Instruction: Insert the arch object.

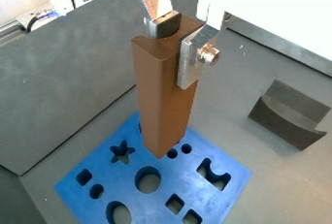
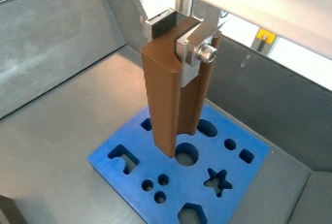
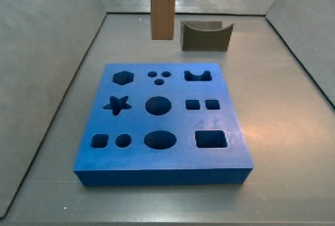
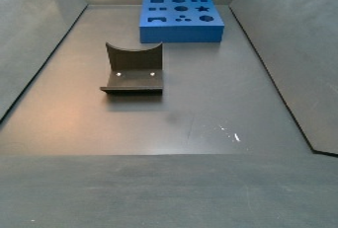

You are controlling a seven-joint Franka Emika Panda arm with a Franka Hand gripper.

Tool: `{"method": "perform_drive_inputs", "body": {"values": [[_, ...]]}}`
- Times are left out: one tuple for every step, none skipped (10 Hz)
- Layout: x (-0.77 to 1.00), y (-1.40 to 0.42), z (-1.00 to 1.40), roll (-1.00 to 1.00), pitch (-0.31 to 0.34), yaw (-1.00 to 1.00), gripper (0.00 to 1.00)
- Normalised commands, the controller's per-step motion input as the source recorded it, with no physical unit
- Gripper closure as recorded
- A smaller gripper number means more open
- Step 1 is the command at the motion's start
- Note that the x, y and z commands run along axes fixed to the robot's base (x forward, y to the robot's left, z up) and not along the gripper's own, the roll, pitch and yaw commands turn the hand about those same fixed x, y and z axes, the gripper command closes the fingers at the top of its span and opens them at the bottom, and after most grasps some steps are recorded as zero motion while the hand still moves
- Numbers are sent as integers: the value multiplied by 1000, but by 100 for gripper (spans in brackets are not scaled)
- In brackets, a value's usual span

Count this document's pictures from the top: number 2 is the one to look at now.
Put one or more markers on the yellow bracket on post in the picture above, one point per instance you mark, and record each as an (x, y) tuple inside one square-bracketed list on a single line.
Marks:
[(264, 41)]

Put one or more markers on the brown arch block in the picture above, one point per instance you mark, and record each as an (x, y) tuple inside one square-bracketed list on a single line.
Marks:
[(174, 105)]

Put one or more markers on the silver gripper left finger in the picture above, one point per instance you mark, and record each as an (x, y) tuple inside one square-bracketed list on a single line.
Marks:
[(158, 17)]

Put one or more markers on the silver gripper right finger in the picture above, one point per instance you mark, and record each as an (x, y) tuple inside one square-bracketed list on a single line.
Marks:
[(194, 46)]

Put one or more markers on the blue shape sorter board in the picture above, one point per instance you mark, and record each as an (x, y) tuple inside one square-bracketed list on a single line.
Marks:
[(199, 183)]

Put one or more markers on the grey metal bin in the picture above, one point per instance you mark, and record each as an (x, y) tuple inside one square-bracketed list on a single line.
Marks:
[(71, 86)]

